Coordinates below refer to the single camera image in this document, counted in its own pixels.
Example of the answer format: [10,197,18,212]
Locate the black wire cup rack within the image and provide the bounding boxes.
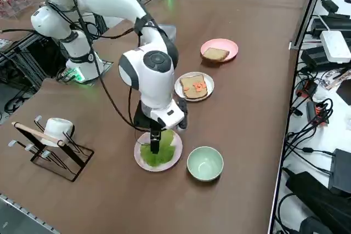
[11,115,95,182]

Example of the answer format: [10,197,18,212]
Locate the black bag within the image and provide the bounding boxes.
[285,170,351,234]

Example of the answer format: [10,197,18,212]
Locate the black flat box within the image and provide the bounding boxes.
[329,148,351,191]

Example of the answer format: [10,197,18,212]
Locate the colourful printed packet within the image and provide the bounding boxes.
[322,69,351,90]

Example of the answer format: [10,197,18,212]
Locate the white cup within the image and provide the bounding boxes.
[41,117,75,147]

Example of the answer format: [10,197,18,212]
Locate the black power strip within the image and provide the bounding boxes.
[311,14,351,39]

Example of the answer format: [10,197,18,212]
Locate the black adapter box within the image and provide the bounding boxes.
[301,46,339,72]

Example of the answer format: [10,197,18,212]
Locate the green lettuce leaf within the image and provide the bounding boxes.
[140,130,177,167]

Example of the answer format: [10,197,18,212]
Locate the pale pink round plate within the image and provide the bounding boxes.
[133,131,183,173]

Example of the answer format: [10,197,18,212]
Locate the brown bread slice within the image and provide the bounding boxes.
[179,74,208,99]
[202,47,230,62]

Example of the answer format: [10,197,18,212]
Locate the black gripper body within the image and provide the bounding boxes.
[133,101,165,136]

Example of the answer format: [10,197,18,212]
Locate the white round plate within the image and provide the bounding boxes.
[174,71,215,102]

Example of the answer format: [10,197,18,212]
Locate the aluminium frame rail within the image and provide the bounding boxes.
[289,0,329,51]

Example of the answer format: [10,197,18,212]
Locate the orange carrot slices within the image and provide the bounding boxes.
[183,81,207,93]

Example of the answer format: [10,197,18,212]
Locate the white power adapter box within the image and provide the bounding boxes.
[320,30,351,64]

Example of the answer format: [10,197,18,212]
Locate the clear plastic container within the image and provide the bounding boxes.
[158,24,177,42]

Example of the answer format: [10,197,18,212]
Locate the green ceramic bowl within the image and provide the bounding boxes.
[186,146,224,182]

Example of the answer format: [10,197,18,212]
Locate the orange black plug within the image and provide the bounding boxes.
[306,101,330,125]

